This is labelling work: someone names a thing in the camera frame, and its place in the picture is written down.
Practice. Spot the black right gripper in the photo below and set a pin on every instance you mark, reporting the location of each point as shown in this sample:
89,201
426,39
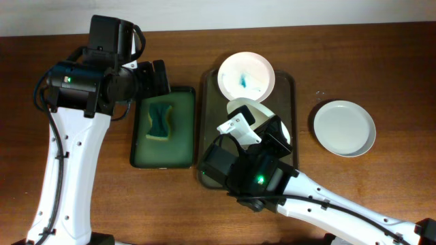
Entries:
272,135

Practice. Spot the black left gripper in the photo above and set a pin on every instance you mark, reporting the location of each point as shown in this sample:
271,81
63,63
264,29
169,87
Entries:
152,86

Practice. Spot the pale green plate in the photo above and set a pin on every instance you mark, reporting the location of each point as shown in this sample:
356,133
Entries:
260,112

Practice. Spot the green yellow sponge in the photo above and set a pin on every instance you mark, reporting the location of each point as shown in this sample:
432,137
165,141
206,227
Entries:
159,118

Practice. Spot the pinkish white plate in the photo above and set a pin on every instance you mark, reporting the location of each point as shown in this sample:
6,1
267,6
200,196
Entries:
246,75

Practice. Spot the pale grey plate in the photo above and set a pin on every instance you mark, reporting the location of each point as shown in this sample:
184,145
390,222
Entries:
344,128

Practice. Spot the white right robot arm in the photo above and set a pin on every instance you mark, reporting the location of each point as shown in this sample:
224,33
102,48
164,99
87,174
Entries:
245,160

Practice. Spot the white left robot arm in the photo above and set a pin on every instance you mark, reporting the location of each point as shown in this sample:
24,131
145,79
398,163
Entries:
78,96

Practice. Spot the large dark serving tray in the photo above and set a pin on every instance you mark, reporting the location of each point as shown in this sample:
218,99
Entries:
282,102

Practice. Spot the green water tray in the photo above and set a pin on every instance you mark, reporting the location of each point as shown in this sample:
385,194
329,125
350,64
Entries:
177,150

